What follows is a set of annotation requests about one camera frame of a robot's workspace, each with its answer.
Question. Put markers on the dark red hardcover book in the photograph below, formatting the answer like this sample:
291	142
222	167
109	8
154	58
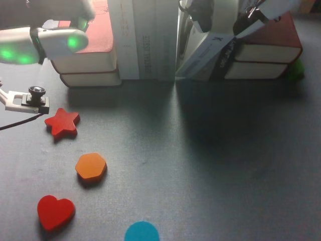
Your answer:
82	62
255	70
276	35
90	79

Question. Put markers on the blue round block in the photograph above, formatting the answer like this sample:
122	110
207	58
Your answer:
141	232

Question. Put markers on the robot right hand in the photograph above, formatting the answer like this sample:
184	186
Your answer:
57	42

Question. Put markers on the green toy block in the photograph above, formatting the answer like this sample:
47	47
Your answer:
296	71

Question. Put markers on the orange hexagon block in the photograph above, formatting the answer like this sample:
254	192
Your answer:
91	167

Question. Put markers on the red heart block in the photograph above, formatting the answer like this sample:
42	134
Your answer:
55	213

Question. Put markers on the white book small photo cover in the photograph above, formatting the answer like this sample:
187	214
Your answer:
200	57

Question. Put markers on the grey table cloth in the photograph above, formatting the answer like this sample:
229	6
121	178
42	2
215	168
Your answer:
200	163

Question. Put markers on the red star block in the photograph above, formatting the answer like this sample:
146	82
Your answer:
62	123

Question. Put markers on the wrist camera on white bracket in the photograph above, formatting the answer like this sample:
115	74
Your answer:
32	100

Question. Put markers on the white hardcover book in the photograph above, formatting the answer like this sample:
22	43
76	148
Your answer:
123	37
148	50

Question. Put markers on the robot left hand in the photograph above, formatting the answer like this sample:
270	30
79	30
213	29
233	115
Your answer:
281	10

